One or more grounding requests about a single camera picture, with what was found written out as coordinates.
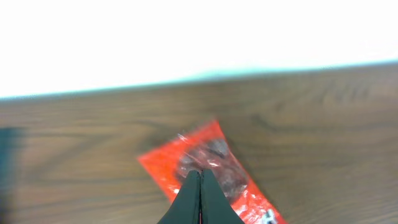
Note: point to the red Hacks candy bag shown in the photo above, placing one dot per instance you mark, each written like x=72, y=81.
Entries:
x=207, y=148

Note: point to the black gift box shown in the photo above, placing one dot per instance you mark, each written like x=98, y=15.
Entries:
x=11, y=144

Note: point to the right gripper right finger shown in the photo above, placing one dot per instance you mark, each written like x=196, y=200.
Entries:
x=215, y=208

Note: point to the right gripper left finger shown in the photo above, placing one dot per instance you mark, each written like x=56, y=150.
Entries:
x=185, y=209

